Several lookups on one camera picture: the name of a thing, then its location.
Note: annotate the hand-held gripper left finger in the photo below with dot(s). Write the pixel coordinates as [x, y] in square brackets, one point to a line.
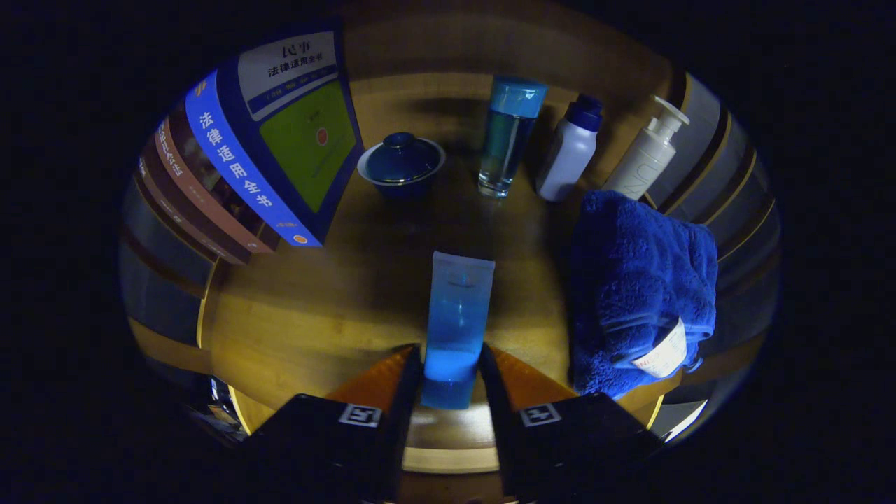
[308, 455]

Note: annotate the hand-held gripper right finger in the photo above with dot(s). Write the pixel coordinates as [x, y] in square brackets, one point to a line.
[588, 455]

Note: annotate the light blue tube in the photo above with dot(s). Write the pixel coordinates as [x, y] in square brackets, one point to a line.
[458, 322]

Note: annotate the wooden countertop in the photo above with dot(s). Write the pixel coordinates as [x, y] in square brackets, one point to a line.
[315, 315]

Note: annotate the wooden cabinet with slatted sides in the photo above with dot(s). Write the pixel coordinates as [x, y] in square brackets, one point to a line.
[595, 63]

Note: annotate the blue towel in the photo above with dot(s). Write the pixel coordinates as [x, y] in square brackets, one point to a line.
[637, 280]

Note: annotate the dark brown book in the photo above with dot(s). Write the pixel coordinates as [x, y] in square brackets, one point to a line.
[189, 217]

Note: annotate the reddish brown book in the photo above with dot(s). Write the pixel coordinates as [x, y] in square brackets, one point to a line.
[203, 196]

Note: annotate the white bottle with blue cap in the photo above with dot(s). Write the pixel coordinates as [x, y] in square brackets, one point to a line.
[568, 157]

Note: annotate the white pump bottle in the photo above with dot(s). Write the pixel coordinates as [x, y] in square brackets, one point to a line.
[644, 161]

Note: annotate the teal lidded tea cup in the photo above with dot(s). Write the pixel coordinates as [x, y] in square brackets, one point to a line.
[400, 161]

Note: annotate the blue book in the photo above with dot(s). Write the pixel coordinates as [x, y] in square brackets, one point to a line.
[301, 133]

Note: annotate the clear blue bottle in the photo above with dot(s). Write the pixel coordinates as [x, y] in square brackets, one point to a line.
[507, 140]

